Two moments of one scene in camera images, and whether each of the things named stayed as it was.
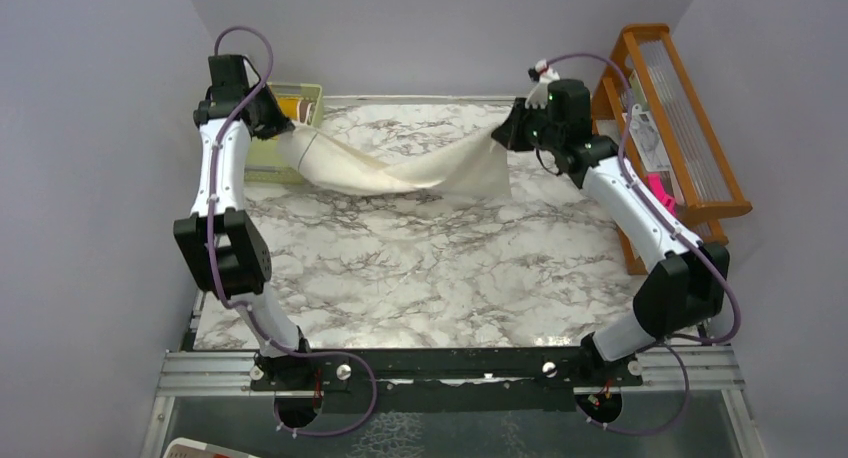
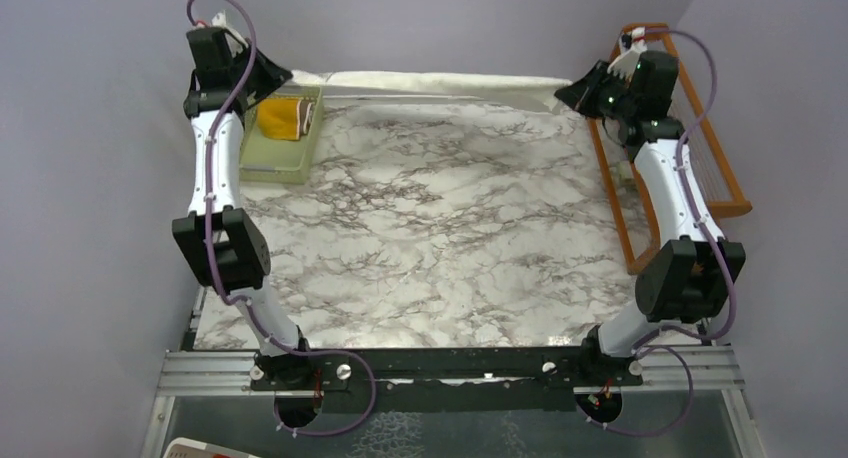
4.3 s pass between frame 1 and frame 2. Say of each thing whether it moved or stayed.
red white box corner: stayed
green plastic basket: stayed
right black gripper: moved
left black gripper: moved
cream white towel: moved
